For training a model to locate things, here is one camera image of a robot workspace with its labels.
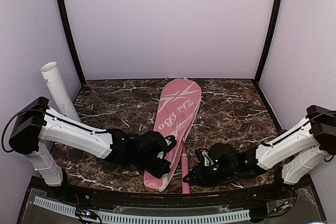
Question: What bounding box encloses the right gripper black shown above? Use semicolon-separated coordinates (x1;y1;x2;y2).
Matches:
183;162;238;187

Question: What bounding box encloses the red badminton racket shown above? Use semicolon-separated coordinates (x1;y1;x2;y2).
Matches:
181;143;191;195

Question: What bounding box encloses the pink racket bag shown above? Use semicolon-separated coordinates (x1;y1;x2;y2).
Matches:
143;79;202;192

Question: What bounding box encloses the white shuttlecock tube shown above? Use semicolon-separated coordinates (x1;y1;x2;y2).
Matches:
40;61;80;122

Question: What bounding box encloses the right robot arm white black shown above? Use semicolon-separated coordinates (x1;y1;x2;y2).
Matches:
183;105;335;200

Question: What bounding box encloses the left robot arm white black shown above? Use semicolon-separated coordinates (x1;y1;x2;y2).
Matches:
4;97;177;201

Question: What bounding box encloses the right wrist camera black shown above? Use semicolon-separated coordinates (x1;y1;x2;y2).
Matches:
195;148;213;167

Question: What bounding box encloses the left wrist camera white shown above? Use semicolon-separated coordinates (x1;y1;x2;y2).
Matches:
164;135;177;153

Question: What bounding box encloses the grey slotted cable duct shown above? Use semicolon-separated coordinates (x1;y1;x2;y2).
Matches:
33;196;250;223

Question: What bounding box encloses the black front rail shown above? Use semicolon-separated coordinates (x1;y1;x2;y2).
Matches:
40;183;298;209

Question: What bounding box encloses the black left corner post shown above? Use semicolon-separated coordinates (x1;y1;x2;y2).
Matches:
57;0;86;86

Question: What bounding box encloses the black corner post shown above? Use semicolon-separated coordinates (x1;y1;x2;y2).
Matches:
57;0;86;86
253;0;281;86

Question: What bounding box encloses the black right corner post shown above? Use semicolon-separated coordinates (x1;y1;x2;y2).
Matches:
253;0;281;86

